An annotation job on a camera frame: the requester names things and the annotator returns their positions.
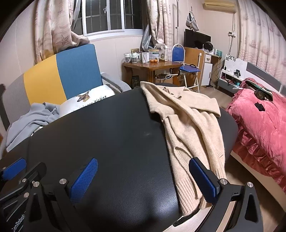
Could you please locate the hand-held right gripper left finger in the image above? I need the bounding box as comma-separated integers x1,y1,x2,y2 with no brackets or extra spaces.
29,157,99,232

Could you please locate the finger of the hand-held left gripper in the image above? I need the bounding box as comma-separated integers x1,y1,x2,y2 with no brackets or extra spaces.
0,158,27,181
21,162,47,190

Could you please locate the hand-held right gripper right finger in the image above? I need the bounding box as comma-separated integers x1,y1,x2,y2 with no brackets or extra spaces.
189,157,264,232

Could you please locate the beige knit sweater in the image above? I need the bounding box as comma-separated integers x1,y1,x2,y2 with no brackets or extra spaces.
140,81,226,216

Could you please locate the light blue shirt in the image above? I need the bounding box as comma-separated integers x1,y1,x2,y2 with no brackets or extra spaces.
6,102,62,152

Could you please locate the white printed pillow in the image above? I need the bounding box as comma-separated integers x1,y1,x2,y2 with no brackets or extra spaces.
59,84,117,116

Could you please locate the pink ruffled quilt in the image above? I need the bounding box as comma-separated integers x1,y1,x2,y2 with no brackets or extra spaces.
225,78,286,185

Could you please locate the grey white nightstand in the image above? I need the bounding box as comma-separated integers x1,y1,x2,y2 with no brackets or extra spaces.
217,69,242,91

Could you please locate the grey yellow blue armchair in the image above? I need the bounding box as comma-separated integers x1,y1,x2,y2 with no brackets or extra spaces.
0,43,132,154

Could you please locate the dark patterned item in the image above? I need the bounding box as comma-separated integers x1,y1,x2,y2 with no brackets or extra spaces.
245,80,274,101

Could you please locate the white cabinet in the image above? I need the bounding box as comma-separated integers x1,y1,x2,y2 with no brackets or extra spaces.
201,54,213,87

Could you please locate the paper bag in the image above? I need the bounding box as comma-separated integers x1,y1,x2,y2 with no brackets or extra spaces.
155,74,173,85

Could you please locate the white flower print board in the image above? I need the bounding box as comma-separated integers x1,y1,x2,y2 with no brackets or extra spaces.
223,54,248,78

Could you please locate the grey headboard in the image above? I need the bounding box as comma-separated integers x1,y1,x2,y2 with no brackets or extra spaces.
246,62,286,94

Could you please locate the wooden desk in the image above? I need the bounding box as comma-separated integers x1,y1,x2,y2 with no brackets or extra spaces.
183,46,221,86

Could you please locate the wooden table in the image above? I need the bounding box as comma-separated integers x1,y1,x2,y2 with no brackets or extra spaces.
122,60,182,86

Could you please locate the blue folding chair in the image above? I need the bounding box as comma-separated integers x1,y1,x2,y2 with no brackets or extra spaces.
171,44,201,93

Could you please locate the white carton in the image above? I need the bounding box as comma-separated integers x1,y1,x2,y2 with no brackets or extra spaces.
159,44,168,62

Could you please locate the round tin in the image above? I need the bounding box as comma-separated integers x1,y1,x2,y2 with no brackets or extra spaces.
149,49,160,62

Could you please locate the black monitor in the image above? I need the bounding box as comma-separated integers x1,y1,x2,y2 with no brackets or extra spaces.
184,29,211,49

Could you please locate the silver foil bag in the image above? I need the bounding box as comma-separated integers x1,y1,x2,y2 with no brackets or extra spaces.
140,23,153,52

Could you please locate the pale patterned curtain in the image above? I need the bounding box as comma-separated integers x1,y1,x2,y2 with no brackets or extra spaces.
145,0,173,45
237,0,286,72

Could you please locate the grey hanging bag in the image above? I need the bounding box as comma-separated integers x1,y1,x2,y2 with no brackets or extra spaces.
186,11,199,32

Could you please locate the metal pole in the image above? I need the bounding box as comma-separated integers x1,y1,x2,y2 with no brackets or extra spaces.
176,0,179,45

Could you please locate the white framed window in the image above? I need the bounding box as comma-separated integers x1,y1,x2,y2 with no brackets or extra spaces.
71,0,150,37

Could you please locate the air conditioner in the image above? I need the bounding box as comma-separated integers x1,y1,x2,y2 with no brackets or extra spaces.
202,0,237,12

